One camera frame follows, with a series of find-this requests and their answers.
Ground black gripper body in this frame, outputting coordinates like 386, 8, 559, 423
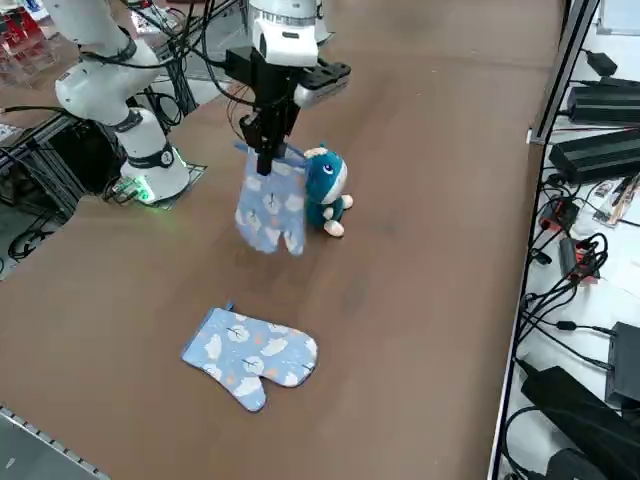
251, 49, 302, 110

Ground blue patterned oven mitt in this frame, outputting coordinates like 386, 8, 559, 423
233, 141, 307, 257
180, 301, 319, 414

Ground small blue plush doll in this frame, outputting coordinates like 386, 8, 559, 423
302, 142, 355, 239

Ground black wrist adapter box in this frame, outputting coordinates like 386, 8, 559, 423
223, 47, 257, 87

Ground clear acrylic shelf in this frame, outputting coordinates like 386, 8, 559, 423
0, 0, 69, 90

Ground black device orange plugs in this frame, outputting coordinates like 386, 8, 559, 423
538, 196, 581, 232

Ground ribbed black power brick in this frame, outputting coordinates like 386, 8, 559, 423
548, 128, 640, 185

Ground black adapter red plugs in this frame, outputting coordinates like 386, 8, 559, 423
557, 235, 601, 285

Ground small black adapter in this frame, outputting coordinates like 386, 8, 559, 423
584, 48, 619, 77

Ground printed paper cards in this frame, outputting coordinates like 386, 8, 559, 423
592, 174, 640, 229

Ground long black power brick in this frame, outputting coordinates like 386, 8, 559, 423
519, 366, 640, 480

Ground black box power adapter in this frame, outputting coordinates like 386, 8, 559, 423
603, 321, 640, 407

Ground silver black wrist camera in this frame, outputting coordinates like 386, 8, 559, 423
293, 58, 352, 109

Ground black metal frame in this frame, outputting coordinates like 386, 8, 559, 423
0, 112, 124, 221

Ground aluminium camera post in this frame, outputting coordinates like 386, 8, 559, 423
528, 0, 601, 146

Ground grey aluminium rail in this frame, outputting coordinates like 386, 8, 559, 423
0, 402, 109, 480

